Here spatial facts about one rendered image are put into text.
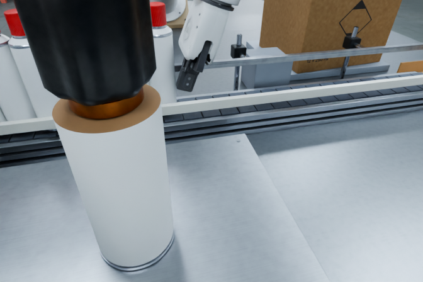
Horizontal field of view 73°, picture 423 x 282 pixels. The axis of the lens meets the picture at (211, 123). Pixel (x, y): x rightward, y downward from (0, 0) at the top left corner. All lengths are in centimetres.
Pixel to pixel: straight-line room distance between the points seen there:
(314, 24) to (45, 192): 70
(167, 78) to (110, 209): 32
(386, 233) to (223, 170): 25
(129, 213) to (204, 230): 13
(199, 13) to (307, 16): 38
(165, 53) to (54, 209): 29
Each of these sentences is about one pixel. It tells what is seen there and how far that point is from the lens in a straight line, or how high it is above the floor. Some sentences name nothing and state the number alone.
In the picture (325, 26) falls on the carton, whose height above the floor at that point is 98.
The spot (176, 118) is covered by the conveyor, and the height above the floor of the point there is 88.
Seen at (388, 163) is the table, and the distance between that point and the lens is 64.
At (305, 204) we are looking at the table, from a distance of 50.
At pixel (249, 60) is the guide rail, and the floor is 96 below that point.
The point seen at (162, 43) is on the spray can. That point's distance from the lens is 52.
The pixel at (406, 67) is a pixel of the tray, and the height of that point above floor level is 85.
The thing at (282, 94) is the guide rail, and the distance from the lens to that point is 61.
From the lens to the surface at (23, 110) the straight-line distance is 59.
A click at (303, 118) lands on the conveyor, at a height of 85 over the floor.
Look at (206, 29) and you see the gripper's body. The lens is 49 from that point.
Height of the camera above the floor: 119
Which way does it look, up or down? 35 degrees down
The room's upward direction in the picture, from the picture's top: 1 degrees clockwise
